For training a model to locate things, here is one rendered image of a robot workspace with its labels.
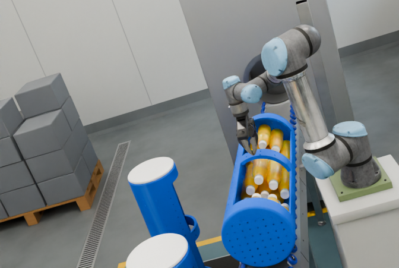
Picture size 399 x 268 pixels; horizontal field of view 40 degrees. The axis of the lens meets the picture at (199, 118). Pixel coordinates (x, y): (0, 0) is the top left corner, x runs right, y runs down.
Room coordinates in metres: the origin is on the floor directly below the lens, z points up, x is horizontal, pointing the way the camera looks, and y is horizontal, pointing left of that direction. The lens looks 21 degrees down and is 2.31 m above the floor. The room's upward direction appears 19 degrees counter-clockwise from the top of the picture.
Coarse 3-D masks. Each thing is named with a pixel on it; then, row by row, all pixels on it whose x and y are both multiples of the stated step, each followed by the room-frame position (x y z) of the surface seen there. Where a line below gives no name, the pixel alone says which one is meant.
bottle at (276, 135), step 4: (276, 128) 2.59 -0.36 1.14; (272, 132) 2.57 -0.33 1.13; (276, 132) 2.55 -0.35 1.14; (280, 132) 2.55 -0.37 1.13; (272, 136) 2.52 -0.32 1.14; (276, 136) 2.50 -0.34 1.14; (280, 136) 2.51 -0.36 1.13; (272, 140) 2.47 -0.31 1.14; (276, 140) 2.46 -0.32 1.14; (280, 140) 2.46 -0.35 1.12; (272, 144) 2.45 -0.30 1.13; (276, 144) 2.44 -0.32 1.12; (280, 144) 2.44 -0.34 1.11; (280, 148) 2.43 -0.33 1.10
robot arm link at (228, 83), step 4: (232, 76) 2.20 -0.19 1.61; (236, 76) 2.19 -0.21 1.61; (224, 80) 2.18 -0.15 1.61; (228, 80) 2.17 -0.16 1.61; (232, 80) 2.15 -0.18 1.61; (236, 80) 2.16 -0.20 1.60; (224, 84) 2.17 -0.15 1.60; (228, 84) 2.16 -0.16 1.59; (232, 84) 2.15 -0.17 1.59; (224, 88) 2.17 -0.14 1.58; (228, 88) 2.16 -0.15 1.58; (232, 88) 2.14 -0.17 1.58; (228, 92) 2.16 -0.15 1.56; (232, 92) 2.23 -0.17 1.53; (228, 96) 2.17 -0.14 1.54; (232, 96) 2.14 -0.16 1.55; (228, 100) 2.18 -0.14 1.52; (232, 100) 2.16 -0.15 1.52; (236, 100) 2.15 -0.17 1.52; (232, 104) 2.16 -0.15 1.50; (236, 104) 2.15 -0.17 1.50
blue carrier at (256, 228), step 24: (264, 120) 2.61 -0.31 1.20; (240, 168) 2.15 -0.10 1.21; (288, 168) 2.14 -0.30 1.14; (240, 192) 2.25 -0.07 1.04; (240, 216) 1.79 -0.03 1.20; (264, 216) 1.77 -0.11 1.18; (288, 216) 1.78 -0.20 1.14; (240, 240) 1.80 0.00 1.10; (264, 240) 1.78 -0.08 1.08; (288, 240) 1.75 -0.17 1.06; (264, 264) 1.79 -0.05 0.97
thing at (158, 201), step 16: (176, 176) 2.79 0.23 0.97; (144, 192) 2.72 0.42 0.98; (160, 192) 2.71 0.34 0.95; (144, 208) 2.75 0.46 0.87; (160, 208) 2.71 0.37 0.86; (176, 208) 2.73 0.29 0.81; (160, 224) 2.72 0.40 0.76; (176, 224) 2.72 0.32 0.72; (192, 224) 2.92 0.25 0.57; (192, 240) 2.74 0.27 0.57
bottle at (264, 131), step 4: (264, 124) 2.60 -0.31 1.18; (260, 128) 2.57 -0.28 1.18; (264, 128) 2.55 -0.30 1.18; (268, 128) 2.57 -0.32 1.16; (260, 132) 2.52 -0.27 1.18; (264, 132) 2.51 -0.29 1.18; (268, 132) 2.52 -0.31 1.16; (260, 136) 2.47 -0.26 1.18; (264, 136) 2.47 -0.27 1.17; (268, 136) 2.48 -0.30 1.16; (260, 140) 2.46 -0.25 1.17; (264, 140) 2.44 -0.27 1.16; (268, 140) 2.46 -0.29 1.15
